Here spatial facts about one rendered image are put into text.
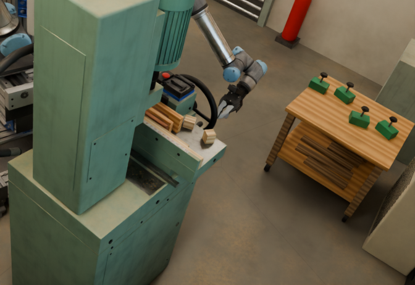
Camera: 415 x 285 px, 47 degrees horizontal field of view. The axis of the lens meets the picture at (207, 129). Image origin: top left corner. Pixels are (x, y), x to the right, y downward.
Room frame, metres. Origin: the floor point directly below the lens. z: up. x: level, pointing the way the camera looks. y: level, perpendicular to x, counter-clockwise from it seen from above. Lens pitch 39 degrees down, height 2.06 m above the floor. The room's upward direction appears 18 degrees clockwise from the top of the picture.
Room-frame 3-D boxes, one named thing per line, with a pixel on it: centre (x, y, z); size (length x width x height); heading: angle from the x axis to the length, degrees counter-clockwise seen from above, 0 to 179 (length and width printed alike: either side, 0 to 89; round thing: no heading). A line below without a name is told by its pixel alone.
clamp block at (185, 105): (1.51, 0.17, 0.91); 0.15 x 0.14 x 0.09; 66
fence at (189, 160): (1.30, 0.27, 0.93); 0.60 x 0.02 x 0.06; 66
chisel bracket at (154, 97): (1.31, 0.25, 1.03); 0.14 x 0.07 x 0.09; 156
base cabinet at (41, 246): (1.22, 0.29, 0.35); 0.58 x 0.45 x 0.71; 156
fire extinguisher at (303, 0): (4.12, -0.45, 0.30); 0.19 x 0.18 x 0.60; 159
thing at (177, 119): (1.39, 0.21, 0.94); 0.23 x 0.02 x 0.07; 66
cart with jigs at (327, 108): (2.42, -0.80, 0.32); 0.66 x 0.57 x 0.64; 67
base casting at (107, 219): (1.22, 0.29, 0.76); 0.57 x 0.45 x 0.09; 156
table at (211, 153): (1.43, 0.21, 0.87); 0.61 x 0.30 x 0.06; 66
